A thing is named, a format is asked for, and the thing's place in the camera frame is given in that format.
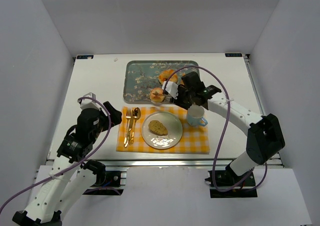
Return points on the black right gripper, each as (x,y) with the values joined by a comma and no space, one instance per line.
(178,99)

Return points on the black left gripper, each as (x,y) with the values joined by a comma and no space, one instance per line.
(106,114)

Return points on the metal serving tongs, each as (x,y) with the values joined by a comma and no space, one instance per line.
(166,100)

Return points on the sugared ring donut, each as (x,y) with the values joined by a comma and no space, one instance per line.
(156,95)

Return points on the brown bread slice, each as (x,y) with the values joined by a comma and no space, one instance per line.
(157,128)

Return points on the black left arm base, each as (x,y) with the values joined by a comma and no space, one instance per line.
(107,181)

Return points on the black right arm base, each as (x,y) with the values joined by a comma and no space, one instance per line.
(229,186)

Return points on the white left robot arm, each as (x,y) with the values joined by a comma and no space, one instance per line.
(71,173)

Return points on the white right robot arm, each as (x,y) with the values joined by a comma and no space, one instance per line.
(264,134)

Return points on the twisted knot bread roll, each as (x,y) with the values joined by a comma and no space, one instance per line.
(164,75)

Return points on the gold fork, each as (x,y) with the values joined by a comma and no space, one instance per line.
(128,118)

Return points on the gold knife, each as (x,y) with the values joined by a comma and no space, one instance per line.
(131,126)

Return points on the gold spoon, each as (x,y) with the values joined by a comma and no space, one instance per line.
(136,117)

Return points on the light blue mug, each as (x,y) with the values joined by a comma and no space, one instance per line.
(195,116)

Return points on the white ceramic plate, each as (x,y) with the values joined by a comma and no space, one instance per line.
(170,122)

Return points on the blue floral serving tray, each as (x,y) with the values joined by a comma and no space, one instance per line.
(143,76)

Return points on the blue right corner label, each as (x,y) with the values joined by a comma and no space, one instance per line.
(233,55)

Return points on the blue corner label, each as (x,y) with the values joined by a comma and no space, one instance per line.
(233,55)
(84,57)

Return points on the blue left corner label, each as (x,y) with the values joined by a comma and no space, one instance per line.
(84,57)

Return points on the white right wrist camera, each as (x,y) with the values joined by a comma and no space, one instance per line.
(170,88)

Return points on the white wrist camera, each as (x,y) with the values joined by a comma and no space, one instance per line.
(170,88)
(88,103)

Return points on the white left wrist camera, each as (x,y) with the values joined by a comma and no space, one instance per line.
(88,103)

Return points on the aluminium table edge rail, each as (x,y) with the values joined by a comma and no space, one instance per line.
(160,163)

